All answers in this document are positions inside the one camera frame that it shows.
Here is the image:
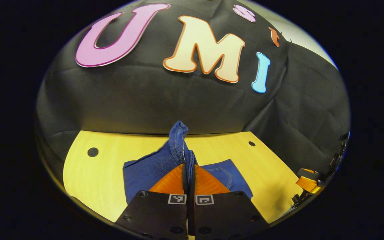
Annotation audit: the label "blue denim jeans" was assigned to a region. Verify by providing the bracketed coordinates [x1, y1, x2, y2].
[123, 121, 254, 204]

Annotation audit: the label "black backdrop cloth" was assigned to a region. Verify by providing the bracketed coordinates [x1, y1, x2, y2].
[35, 0, 351, 177]

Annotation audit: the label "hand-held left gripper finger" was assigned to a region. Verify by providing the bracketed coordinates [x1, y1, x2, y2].
[189, 164, 269, 240]
[115, 163, 190, 240]

